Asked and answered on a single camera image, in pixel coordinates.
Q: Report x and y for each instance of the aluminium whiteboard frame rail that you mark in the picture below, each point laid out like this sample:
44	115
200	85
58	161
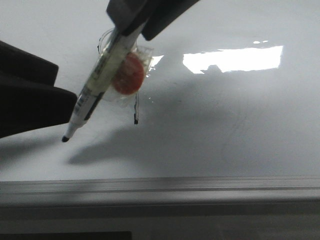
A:
157	191

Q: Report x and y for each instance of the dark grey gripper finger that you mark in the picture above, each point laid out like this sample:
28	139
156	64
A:
128	15

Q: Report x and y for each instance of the red round magnet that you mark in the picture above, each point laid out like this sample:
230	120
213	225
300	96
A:
130	75

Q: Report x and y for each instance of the white black whiteboard marker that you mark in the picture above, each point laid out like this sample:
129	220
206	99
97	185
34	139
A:
112	53

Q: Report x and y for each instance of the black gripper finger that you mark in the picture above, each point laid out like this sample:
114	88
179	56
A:
166	12
19	63
26	106

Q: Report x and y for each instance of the white glossy whiteboard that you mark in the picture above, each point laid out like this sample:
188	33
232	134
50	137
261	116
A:
234	91

